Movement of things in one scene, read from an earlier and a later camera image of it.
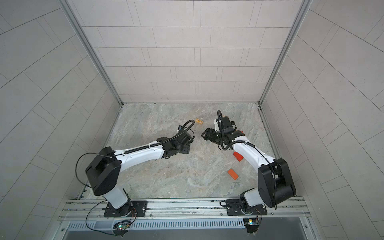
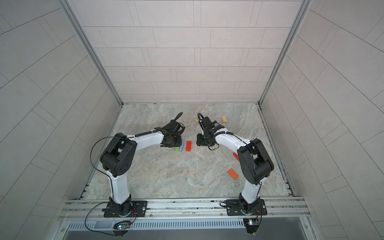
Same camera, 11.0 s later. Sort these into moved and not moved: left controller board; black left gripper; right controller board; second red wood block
Moved: black left gripper
Not moved: second red wood block; right controller board; left controller board
